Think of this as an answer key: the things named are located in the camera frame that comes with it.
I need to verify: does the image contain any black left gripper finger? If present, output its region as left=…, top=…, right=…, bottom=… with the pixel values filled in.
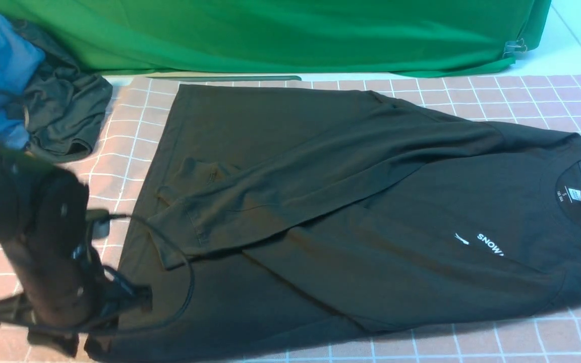
left=101, top=267, right=153, bottom=316
left=27, top=330, right=79, bottom=357

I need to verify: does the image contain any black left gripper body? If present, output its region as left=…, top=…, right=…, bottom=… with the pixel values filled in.
left=3, top=237, right=104, bottom=332

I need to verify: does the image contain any dark gray long-sleeve top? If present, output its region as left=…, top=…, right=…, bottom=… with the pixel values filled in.
left=85, top=85, right=581, bottom=362

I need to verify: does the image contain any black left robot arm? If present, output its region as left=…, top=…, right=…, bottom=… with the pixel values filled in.
left=0, top=147, right=152, bottom=357

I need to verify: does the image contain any pink white-checked tablecloth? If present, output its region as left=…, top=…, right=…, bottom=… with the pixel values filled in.
left=0, top=74, right=581, bottom=363

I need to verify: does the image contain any dark crumpled garment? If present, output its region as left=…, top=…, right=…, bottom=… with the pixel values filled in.
left=6, top=19, right=113, bottom=163

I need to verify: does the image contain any metal binder clip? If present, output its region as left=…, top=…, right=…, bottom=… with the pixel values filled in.
left=502, top=38, right=528, bottom=59

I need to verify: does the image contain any green backdrop cloth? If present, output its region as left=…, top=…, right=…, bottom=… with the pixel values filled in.
left=0, top=1, right=551, bottom=78

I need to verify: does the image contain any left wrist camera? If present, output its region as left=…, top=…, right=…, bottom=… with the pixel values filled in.
left=0, top=292, right=36, bottom=328

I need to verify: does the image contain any black camera cable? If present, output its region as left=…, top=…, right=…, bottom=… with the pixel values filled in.
left=0, top=212, right=195, bottom=336

